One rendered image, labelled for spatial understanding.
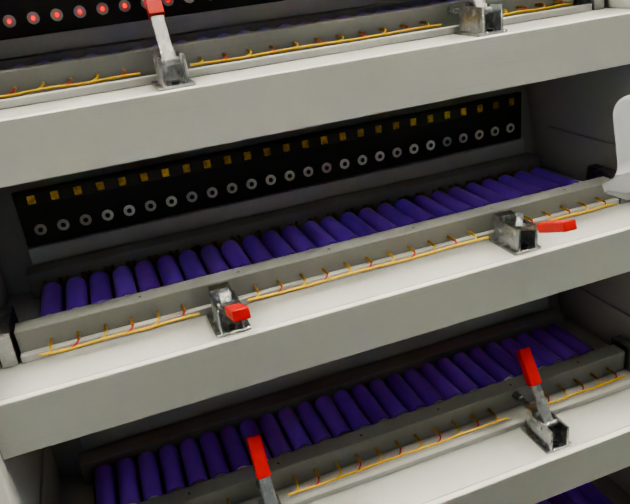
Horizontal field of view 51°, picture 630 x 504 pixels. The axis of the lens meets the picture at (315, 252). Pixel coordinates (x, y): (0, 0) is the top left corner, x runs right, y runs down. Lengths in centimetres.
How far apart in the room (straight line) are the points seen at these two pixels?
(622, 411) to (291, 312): 36
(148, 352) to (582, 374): 45
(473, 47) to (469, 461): 37
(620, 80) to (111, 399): 55
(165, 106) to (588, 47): 37
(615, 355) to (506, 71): 33
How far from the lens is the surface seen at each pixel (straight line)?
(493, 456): 65
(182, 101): 49
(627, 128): 44
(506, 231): 60
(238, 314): 45
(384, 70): 54
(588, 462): 69
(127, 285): 58
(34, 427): 52
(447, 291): 56
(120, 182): 65
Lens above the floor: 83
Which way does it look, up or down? 8 degrees down
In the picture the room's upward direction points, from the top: 12 degrees counter-clockwise
